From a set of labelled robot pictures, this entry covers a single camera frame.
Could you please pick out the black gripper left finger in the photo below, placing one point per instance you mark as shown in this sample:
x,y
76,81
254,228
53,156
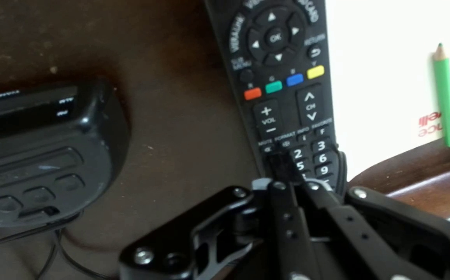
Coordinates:
x,y
224,234

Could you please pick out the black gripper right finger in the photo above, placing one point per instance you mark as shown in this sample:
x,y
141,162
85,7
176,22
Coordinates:
x,y
380,239

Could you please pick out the black remote with coloured buttons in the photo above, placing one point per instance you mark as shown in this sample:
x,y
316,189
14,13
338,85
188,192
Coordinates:
x,y
278,67

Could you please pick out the green pencil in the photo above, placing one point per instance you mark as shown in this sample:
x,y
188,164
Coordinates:
x,y
444,99

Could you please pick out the dark wooden nightstand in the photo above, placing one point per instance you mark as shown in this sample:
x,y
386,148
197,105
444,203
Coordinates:
x,y
171,88

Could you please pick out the white book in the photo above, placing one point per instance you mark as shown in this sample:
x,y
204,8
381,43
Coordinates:
x,y
384,78

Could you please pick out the black alarm clock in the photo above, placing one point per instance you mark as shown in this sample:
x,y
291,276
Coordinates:
x,y
42,156

